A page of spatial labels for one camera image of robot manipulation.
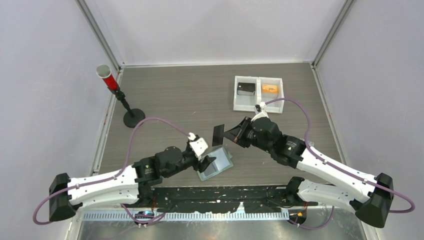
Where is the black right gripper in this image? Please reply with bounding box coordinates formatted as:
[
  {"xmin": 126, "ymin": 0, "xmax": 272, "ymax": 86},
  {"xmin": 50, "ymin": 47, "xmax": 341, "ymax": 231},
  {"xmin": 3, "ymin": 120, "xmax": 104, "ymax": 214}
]
[{"xmin": 222, "ymin": 117, "xmax": 273, "ymax": 154}]

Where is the green card holder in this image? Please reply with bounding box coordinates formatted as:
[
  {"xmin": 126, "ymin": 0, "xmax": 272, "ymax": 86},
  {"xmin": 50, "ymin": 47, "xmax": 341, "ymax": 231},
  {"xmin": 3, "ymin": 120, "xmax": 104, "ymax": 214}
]
[{"xmin": 198, "ymin": 146, "xmax": 234, "ymax": 181}]

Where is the black credit card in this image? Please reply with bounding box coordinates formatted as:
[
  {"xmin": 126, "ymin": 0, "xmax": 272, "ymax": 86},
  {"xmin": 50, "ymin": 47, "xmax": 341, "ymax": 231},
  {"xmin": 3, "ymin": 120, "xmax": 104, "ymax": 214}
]
[{"xmin": 212, "ymin": 124, "xmax": 225, "ymax": 147}]

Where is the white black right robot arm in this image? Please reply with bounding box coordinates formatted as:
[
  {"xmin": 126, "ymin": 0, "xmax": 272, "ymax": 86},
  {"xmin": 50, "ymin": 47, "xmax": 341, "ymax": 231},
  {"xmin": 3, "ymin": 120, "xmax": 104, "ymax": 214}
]
[{"xmin": 223, "ymin": 117, "xmax": 394, "ymax": 228}]

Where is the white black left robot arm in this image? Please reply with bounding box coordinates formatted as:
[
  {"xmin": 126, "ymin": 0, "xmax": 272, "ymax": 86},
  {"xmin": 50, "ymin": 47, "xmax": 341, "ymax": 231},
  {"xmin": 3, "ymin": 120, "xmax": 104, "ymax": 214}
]
[{"xmin": 48, "ymin": 146, "xmax": 216, "ymax": 222}]

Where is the white two-compartment bin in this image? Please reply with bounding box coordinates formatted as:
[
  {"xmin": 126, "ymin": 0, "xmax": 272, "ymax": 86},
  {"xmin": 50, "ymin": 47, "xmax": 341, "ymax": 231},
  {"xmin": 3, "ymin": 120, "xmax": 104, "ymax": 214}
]
[{"xmin": 233, "ymin": 75, "xmax": 284, "ymax": 114}]

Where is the black box in bin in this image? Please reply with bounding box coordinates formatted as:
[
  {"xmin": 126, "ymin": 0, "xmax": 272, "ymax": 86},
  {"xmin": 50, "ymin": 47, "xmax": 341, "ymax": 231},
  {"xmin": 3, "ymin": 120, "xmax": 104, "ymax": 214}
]
[{"xmin": 236, "ymin": 82, "xmax": 256, "ymax": 96}]

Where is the orange box in bin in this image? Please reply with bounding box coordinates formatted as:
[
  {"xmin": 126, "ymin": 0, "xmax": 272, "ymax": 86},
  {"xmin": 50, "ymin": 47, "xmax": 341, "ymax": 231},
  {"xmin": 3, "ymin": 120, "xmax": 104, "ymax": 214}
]
[{"xmin": 261, "ymin": 84, "xmax": 279, "ymax": 95}]

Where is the red microphone on stand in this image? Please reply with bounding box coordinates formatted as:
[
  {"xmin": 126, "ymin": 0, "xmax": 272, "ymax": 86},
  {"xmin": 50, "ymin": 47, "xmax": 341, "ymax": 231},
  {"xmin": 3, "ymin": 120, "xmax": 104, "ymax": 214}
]
[{"xmin": 96, "ymin": 64, "xmax": 146, "ymax": 128}]

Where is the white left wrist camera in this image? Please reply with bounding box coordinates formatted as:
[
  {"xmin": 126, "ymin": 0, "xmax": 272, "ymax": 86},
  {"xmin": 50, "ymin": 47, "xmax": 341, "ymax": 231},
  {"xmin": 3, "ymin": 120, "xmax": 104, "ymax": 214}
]
[{"xmin": 187, "ymin": 132, "xmax": 209, "ymax": 161}]

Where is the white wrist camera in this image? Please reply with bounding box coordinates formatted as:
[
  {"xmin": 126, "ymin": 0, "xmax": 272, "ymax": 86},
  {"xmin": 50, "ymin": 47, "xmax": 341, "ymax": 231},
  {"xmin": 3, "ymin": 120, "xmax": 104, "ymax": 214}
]
[
  {"xmin": 251, "ymin": 101, "xmax": 269, "ymax": 122},
  {"xmin": 187, "ymin": 132, "xmax": 209, "ymax": 161}
]

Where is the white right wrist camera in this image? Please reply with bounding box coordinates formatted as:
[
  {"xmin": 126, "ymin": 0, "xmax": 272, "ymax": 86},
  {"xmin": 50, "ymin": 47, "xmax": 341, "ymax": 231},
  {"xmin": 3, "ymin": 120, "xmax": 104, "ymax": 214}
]
[{"xmin": 251, "ymin": 101, "xmax": 269, "ymax": 122}]

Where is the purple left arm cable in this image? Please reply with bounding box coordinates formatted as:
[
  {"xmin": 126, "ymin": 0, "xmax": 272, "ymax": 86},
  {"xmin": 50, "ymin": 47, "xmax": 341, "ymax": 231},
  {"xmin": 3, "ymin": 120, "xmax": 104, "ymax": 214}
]
[{"xmin": 32, "ymin": 116, "xmax": 191, "ymax": 226}]

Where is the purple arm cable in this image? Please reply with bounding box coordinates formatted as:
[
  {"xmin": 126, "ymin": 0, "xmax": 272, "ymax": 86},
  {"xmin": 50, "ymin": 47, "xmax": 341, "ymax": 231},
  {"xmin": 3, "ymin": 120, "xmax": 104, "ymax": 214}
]
[
  {"xmin": 264, "ymin": 97, "xmax": 416, "ymax": 215},
  {"xmin": 32, "ymin": 116, "xmax": 191, "ymax": 226}
]

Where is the aluminium front rail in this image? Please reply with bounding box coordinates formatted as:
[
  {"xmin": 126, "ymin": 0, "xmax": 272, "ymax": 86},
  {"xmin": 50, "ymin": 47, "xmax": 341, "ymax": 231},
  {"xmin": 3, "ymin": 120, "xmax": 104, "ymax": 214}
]
[{"xmin": 71, "ymin": 188, "xmax": 332, "ymax": 222}]

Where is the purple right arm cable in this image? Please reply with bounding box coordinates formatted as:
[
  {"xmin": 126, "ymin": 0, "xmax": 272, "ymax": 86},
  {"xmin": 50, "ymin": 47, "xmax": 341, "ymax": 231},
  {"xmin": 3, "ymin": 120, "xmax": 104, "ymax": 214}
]
[{"xmin": 264, "ymin": 97, "xmax": 416, "ymax": 215}]

